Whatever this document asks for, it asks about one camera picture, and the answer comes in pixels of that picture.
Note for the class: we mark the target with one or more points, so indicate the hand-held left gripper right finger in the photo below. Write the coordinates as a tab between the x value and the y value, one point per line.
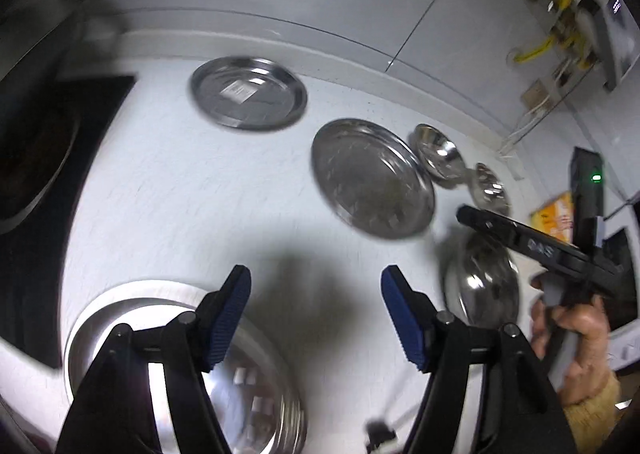
405	319

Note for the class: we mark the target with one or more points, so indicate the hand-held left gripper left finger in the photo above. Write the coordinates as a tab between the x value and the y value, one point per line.
230	319

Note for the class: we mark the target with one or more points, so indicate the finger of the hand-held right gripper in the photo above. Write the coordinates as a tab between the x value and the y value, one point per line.
487	223

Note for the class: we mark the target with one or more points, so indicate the large steel bowl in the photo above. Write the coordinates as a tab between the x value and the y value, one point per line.
482	284

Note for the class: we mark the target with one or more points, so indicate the large steel plate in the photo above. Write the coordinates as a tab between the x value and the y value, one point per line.
372	179

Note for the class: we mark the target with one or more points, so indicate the person's right hand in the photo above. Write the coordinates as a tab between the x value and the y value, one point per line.
582	354

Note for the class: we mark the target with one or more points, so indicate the small steel bowl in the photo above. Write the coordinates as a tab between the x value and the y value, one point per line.
437	154
492	189

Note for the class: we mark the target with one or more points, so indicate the yellow detergent bottle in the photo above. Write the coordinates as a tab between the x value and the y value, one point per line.
555	216

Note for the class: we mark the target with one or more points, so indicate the large round steel basin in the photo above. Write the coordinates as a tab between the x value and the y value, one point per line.
260	384

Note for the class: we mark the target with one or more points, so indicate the small dark object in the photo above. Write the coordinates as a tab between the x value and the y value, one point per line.
380	434

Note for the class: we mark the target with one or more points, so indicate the black stove top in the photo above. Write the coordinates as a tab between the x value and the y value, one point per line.
30	284

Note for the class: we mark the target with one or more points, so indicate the yellow gas pipes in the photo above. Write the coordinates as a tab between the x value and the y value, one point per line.
550	19

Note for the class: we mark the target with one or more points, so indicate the steel plate with white label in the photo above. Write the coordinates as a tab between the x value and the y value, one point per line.
247	92

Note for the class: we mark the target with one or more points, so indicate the grey water heater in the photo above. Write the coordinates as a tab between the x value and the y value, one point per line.
612	29

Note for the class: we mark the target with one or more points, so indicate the dark wok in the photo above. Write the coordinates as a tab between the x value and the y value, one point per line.
35	159

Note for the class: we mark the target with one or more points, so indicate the beige wall socket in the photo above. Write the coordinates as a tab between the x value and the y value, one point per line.
536	97

